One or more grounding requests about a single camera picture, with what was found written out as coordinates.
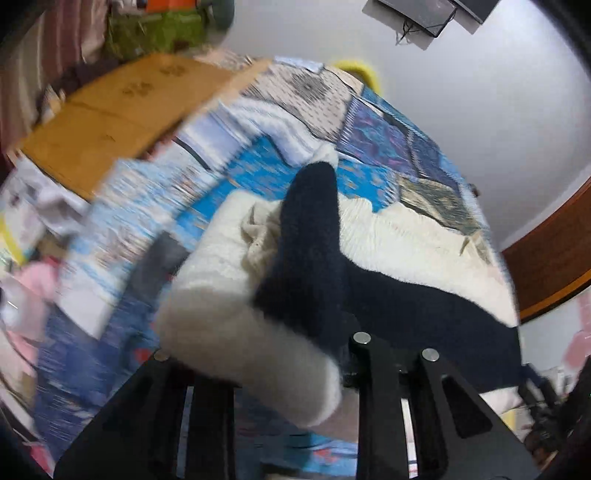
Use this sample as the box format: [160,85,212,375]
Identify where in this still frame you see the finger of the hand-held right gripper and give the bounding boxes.
[517,364,561,409]

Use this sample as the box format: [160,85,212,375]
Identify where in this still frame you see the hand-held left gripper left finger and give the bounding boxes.
[53,351,236,480]

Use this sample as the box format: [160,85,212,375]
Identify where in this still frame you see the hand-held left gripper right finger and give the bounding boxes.
[344,331,541,480]

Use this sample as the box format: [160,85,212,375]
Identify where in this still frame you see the black and cream striped sweater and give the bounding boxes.
[154,157,525,430]

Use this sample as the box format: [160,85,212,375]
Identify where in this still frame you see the wooden door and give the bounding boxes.
[501,178,591,324]

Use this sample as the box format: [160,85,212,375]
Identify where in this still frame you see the patchwork blanket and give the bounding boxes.
[34,55,504,480]

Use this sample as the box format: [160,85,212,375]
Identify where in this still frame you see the pink cloth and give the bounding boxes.
[0,263,61,398]

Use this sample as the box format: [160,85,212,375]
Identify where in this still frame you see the white printed cloth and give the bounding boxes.
[0,157,88,268]

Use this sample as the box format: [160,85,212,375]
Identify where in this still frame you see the brown cardboard box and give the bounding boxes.
[18,52,273,201]

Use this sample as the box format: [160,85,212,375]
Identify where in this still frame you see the striped curtain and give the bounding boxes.
[0,0,112,153]

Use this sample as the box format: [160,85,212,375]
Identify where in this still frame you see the green storage box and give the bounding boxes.
[107,9,206,61]

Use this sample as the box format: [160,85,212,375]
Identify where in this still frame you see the grey plush toy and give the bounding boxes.
[203,0,236,33]

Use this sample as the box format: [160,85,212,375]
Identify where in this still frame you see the orange box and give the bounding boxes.
[143,0,199,12]

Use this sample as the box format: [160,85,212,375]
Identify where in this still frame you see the yellow foam ring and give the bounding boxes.
[333,60,382,93]

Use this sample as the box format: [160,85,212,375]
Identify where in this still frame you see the black monitor cable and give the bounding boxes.
[396,18,423,46]

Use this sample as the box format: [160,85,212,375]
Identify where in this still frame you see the small black wall monitor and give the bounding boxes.
[376,0,458,38]

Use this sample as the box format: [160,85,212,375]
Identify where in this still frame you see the black wall television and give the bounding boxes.
[450,0,502,25]

